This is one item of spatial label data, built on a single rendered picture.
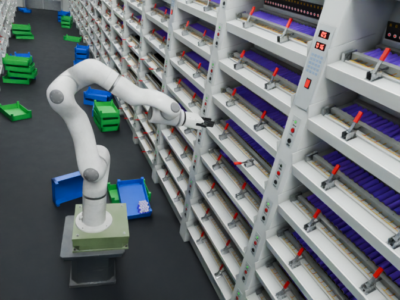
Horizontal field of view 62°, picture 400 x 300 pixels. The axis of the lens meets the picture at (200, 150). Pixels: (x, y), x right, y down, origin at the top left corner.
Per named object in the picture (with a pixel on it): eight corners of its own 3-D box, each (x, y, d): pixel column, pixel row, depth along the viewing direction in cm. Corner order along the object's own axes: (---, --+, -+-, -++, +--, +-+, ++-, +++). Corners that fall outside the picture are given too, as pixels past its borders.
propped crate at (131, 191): (150, 216, 245) (152, 211, 239) (122, 220, 236) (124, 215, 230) (141, 182, 261) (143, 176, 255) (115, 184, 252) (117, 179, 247)
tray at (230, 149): (265, 197, 141) (264, 181, 136) (206, 133, 188) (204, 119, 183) (304, 180, 146) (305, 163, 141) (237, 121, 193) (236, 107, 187)
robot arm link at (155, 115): (180, 105, 153) (171, 111, 161) (153, 100, 146) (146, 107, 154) (181, 122, 151) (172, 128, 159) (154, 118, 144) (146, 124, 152)
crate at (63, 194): (52, 200, 242) (57, 206, 237) (51, 178, 232) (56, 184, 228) (91, 188, 261) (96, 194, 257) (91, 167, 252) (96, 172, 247)
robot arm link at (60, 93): (112, 165, 169) (107, 183, 155) (90, 171, 170) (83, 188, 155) (75, 71, 145) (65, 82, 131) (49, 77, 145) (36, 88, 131)
